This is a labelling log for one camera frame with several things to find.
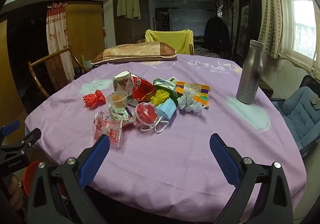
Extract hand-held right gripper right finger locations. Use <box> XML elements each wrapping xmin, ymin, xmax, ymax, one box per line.
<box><xmin>209</xmin><ymin>133</ymin><xmax>293</xmax><ymax>224</ymax></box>

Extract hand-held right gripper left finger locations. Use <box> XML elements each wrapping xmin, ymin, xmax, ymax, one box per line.
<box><xmin>27</xmin><ymin>134</ymin><xmax>111</xmax><ymax>224</ymax></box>

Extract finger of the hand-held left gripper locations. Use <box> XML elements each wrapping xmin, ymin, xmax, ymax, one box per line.
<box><xmin>0</xmin><ymin>128</ymin><xmax>42</xmax><ymax>159</ymax></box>
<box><xmin>0</xmin><ymin>120</ymin><xmax>20</xmax><ymax>143</ymax></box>

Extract red yarn bundle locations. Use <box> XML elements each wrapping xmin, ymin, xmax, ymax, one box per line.
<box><xmin>83</xmin><ymin>90</ymin><xmax>107</xmax><ymax>110</ymax></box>

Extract printed white paper cup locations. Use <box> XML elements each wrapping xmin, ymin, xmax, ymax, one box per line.
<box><xmin>113</xmin><ymin>71</ymin><xmax>133</xmax><ymax>95</ymax></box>

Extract yellow spiky ball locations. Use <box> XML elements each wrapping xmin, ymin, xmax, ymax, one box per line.
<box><xmin>150</xmin><ymin>89</ymin><xmax>171</xmax><ymax>107</ymax></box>

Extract person's left hand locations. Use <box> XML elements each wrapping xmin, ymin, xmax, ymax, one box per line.
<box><xmin>7</xmin><ymin>174</ymin><xmax>25</xmax><ymax>211</ymax></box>

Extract red plastic bin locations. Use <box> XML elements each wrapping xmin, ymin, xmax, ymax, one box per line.
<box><xmin>21</xmin><ymin>161</ymin><xmax>69</xmax><ymax>202</ymax></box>

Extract clear wrapper red print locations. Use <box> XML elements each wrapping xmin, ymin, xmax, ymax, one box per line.
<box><xmin>94</xmin><ymin>110</ymin><xmax>124</xmax><ymax>148</ymax></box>

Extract green white printed packet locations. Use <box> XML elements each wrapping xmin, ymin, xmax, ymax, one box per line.
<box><xmin>109</xmin><ymin>105</ymin><xmax>133</xmax><ymax>119</ymax></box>

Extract purple printed tablecloth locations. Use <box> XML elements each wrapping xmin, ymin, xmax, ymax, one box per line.
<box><xmin>25</xmin><ymin>54</ymin><xmax>308</xmax><ymax>222</ymax></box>

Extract clear orange jelly cup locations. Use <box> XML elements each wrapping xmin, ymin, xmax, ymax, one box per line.
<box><xmin>106</xmin><ymin>91</ymin><xmax>129</xmax><ymax>110</ymax></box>

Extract crumpled grey blue tissue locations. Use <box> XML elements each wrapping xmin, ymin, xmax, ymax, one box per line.
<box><xmin>177</xmin><ymin>89</ymin><xmax>208</xmax><ymax>114</ymax></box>

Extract clear round container red contents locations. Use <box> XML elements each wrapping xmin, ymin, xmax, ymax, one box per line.
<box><xmin>135</xmin><ymin>102</ymin><xmax>160</xmax><ymax>131</ymax></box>

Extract carved wooden armchair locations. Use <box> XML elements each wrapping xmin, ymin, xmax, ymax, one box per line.
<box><xmin>27</xmin><ymin>45</ymin><xmax>90</xmax><ymax>98</ymax></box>

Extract blue face mask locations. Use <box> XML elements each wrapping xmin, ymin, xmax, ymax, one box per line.
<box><xmin>154</xmin><ymin>98</ymin><xmax>177</xmax><ymax>132</ymax></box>

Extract orange purple striped box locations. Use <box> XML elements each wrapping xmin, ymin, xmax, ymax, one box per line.
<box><xmin>175</xmin><ymin>81</ymin><xmax>210</xmax><ymax>107</ymax></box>

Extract red foil snack bag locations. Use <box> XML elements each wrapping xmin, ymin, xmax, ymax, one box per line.
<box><xmin>129</xmin><ymin>74</ymin><xmax>155</xmax><ymax>102</ymax></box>

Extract steel water bottle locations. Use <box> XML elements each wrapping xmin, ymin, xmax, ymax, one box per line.
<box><xmin>236</xmin><ymin>40</ymin><xmax>265</xmax><ymax>105</ymax></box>

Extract blue cushioned chair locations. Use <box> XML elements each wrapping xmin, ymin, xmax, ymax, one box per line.
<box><xmin>271</xmin><ymin>75</ymin><xmax>320</xmax><ymax>157</ymax></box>

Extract green white drink carton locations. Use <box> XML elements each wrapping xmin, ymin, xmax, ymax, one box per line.
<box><xmin>153</xmin><ymin>77</ymin><xmax>178</xmax><ymax>97</ymax></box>

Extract floral white curtain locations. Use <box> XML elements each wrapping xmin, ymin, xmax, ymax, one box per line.
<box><xmin>46</xmin><ymin>2</ymin><xmax>75</xmax><ymax>82</ymax></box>

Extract brown patterned pillow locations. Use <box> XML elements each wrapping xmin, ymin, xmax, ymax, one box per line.
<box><xmin>90</xmin><ymin>42</ymin><xmax>178</xmax><ymax>66</ymax></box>

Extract black hanging coat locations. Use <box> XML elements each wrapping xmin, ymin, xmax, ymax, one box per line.
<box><xmin>204</xmin><ymin>16</ymin><xmax>230</xmax><ymax>51</ymax></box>

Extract dark wooden wardrobe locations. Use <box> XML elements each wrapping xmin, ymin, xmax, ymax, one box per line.
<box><xmin>112</xmin><ymin>0</ymin><xmax>150</xmax><ymax>45</ymax></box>

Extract brown wooden door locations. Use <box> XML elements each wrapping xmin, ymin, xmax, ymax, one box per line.
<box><xmin>65</xmin><ymin>2</ymin><xmax>105</xmax><ymax>50</ymax></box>

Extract dark framed painting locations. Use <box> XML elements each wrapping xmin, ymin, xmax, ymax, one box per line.
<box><xmin>232</xmin><ymin>0</ymin><xmax>262</xmax><ymax>58</ymax></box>

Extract yellow cloth on chair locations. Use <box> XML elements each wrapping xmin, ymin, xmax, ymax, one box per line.
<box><xmin>145</xmin><ymin>29</ymin><xmax>194</xmax><ymax>56</ymax></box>

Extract white hanging sheet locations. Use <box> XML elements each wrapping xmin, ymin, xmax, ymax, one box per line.
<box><xmin>169</xmin><ymin>9</ymin><xmax>217</xmax><ymax>32</ymax></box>

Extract checkered beige curtain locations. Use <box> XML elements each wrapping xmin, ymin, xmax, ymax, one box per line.
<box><xmin>257</xmin><ymin>0</ymin><xmax>284</xmax><ymax>59</ymax></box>

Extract beige hanging shirt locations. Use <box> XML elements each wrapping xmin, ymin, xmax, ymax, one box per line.
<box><xmin>117</xmin><ymin>0</ymin><xmax>141</xmax><ymax>20</ymax></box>

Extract white framed window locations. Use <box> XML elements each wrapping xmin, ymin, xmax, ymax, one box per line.
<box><xmin>280</xmin><ymin>0</ymin><xmax>320</xmax><ymax>65</ymax></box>

